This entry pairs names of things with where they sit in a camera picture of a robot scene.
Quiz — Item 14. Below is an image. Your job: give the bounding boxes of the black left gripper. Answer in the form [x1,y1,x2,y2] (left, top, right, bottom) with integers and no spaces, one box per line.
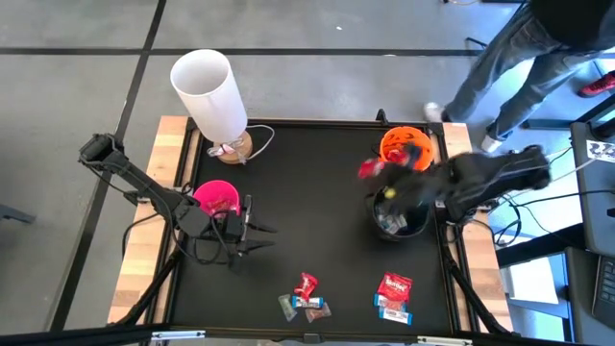
[213,194,279,270]

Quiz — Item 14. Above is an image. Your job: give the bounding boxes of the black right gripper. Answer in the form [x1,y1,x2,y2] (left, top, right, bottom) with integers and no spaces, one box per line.
[381,161,451,217]

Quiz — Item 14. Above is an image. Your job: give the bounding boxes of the black pumpkin bucket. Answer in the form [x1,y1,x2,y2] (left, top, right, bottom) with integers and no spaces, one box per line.
[367,186,431,241]

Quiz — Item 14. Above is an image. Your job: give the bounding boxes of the large red Skittles packet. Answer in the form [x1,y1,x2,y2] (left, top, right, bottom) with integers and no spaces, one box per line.
[377,271,414,304]

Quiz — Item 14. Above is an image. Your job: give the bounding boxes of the orange pumpkin bucket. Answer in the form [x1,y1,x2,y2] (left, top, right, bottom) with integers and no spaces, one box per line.
[378,125,436,173]

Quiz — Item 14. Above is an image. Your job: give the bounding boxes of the pink pumpkin bucket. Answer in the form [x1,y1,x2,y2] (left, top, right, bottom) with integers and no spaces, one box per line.
[191,180,241,220]

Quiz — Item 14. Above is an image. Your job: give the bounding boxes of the clear plastic wrap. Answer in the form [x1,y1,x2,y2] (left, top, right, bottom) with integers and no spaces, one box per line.
[207,138,244,160]

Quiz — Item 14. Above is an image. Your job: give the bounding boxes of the clear Sour Patch bag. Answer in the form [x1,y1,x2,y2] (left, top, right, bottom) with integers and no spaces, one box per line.
[305,302,332,324]

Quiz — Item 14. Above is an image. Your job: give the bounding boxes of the white shade table lamp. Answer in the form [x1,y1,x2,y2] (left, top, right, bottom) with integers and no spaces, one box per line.
[169,49,255,166]

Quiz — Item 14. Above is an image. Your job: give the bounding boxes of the black desk leg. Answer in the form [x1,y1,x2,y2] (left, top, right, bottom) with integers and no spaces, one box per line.
[494,223,585,268]
[522,93,615,141]

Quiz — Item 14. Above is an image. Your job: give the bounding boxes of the person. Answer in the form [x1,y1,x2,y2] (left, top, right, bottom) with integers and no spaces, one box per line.
[423,0,615,155]
[578,70,615,97]

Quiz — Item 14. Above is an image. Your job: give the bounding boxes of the grey office desk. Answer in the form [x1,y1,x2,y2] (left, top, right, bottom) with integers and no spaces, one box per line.
[564,246,615,346]
[570,119,615,257]

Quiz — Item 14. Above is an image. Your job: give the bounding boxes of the printed marker paper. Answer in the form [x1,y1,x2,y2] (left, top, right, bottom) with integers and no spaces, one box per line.
[584,138,615,164]

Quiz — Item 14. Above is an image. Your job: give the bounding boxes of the computer keyboard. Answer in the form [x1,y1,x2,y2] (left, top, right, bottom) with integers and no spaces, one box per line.
[590,254,615,331]

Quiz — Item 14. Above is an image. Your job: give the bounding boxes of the grey furniture foot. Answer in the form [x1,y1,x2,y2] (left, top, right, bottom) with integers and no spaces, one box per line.
[0,204,37,226]

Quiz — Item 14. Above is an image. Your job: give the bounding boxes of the grey lamp cable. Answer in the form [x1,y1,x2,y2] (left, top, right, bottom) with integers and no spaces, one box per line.
[239,124,276,162]

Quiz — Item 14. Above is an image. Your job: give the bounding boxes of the silver frame bracket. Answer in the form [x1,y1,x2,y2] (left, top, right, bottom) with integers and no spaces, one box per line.
[151,329,207,342]
[416,334,475,346]

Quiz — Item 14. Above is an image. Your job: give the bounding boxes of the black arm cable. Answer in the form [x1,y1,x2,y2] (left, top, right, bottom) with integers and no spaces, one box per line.
[121,210,162,260]

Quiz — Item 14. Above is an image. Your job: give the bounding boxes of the black cable bundle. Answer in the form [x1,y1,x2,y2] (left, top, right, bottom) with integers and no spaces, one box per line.
[480,189,615,249]

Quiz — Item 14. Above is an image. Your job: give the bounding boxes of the black aluminium table frame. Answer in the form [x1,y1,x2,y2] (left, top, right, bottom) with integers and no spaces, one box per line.
[0,117,615,346]

